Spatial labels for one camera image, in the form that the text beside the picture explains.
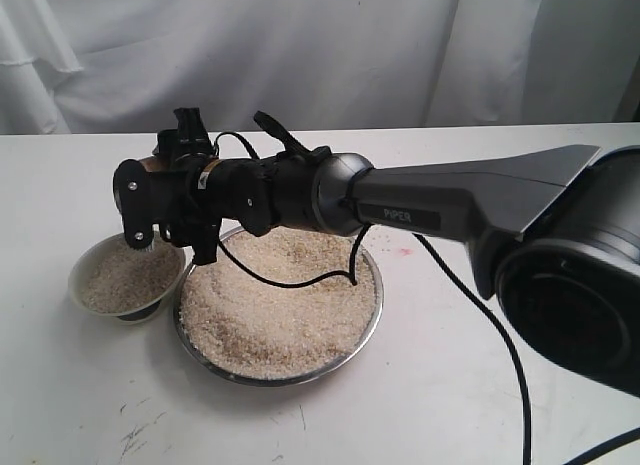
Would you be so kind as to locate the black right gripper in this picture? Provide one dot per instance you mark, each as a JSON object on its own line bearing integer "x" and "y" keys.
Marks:
{"x": 177, "y": 203}

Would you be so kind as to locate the brown wooden cup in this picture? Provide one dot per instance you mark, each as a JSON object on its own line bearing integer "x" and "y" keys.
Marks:
{"x": 155, "y": 165}

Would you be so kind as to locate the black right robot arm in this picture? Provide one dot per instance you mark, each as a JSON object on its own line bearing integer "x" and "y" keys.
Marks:
{"x": 552, "y": 235}

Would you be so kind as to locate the rice in white bowl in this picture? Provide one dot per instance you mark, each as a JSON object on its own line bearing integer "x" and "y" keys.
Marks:
{"x": 125, "y": 280}

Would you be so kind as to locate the white ceramic bowl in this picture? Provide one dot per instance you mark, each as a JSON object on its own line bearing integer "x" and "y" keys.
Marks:
{"x": 82, "y": 285}

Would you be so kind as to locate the rice heap in tray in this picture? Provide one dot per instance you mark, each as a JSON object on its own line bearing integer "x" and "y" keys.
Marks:
{"x": 280, "y": 315}

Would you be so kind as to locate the spilled rice grains on table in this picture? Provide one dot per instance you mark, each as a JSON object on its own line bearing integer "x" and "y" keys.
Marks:
{"x": 379, "y": 239}

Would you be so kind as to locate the white backdrop curtain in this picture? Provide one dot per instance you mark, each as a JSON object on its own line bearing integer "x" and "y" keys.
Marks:
{"x": 123, "y": 66}

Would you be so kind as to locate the round metal tray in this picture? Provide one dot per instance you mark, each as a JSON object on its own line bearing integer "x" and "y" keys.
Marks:
{"x": 280, "y": 377}

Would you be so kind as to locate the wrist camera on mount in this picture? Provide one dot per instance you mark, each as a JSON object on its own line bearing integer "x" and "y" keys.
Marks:
{"x": 132, "y": 196}

